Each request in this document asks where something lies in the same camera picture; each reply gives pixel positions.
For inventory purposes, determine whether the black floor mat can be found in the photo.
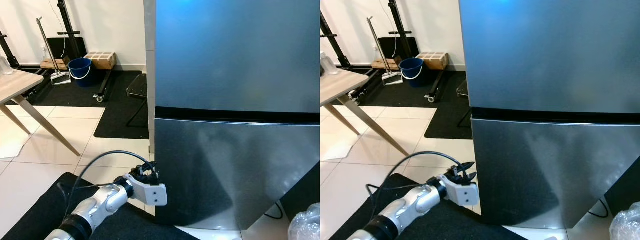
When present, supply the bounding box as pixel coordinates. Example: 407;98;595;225
424;97;473;140
27;69;145;107
350;69;471;107
93;97;151;140

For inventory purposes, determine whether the blue bucket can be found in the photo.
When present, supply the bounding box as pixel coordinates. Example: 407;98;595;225
68;57;94;87
399;57;425;88

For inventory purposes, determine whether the cardboard box with white patches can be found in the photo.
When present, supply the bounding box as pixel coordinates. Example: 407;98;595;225
416;51;450;71
84;51;117;70

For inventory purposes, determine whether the white paper sheet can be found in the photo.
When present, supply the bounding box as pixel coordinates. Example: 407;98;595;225
0;139;27;161
320;137;369;162

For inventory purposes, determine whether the flat brown cardboard piece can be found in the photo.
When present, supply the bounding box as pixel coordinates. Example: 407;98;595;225
371;57;401;70
40;56;69;70

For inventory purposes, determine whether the black rectangular panel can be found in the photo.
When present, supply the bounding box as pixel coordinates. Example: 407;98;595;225
392;36;420;60
60;36;87;60

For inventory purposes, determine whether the silver freezer door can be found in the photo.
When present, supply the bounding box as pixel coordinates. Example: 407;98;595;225
459;0;640;112
155;0;321;115

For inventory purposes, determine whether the black puzzle foam mat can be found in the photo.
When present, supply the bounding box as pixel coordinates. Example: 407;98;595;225
603;169;640;219
277;161;321;222

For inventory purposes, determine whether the wooden table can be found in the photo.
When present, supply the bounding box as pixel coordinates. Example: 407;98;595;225
0;67;82;157
320;67;411;157

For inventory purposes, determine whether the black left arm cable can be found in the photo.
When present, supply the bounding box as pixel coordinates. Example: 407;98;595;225
57;150;157;223
366;150;473;223

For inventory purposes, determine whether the silver handled white dustpan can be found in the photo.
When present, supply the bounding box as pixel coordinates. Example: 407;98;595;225
366;16;404;86
36;16;72;86

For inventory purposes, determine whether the black fridge power cable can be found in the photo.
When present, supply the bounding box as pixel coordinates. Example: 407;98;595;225
263;201;284;221
586;198;609;219

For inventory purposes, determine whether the black metal gantry frame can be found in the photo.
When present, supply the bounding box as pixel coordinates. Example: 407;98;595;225
320;0;446;104
0;0;114;104

